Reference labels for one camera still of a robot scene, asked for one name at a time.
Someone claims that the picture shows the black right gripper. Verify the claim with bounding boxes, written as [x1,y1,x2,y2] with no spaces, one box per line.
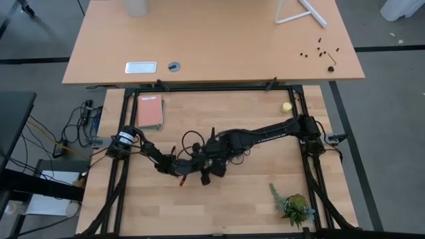
[202,127,248,179]

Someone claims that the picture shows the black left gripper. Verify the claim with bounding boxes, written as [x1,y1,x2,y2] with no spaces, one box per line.
[179,141,213,187]

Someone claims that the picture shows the pink notebook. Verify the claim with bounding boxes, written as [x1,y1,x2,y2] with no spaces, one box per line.
[137,94,165,129]

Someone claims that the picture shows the light wooden desk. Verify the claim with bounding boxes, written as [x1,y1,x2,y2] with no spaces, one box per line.
[62,0,366,86]

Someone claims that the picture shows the white rectangular tray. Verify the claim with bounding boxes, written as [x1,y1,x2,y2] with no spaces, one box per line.
[124,61,158,74]

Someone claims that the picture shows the blue circuit board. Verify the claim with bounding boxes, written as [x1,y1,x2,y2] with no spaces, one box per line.
[90,106,103,133]

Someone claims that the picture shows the green artificial plant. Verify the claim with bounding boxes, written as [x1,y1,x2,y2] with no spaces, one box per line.
[269,183,316,230]

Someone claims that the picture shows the black power brick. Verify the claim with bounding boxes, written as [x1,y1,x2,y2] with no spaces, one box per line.
[52,141,70,159]

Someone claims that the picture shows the white box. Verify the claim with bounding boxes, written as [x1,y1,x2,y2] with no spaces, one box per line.
[25,170,82,217]

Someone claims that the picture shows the translucent cylinder container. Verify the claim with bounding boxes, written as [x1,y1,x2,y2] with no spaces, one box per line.
[123,0,150,18]

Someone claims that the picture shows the white triangular stand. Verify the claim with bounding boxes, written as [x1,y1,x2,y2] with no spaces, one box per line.
[274,0,329,29]

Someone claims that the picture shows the black desk foot bar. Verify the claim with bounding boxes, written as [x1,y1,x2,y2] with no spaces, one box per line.
[0,168,84,202]

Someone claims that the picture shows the black side desk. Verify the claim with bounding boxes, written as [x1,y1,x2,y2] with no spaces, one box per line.
[0,91,37,173]

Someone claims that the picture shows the white bin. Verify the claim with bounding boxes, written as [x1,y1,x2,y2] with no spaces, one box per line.
[380,0,425,22]

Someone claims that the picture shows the black chair base leg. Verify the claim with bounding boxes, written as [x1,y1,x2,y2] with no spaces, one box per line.
[17,0,36,17]

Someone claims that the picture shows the black lamp power cord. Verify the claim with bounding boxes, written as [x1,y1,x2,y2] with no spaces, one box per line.
[181,129,253,167]

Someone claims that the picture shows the black frame clamp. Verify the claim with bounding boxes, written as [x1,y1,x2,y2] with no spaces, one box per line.
[265,76,278,92]
[155,78,171,92]

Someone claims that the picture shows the yellow cable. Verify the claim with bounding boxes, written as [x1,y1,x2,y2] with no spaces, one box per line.
[26,119,89,159]

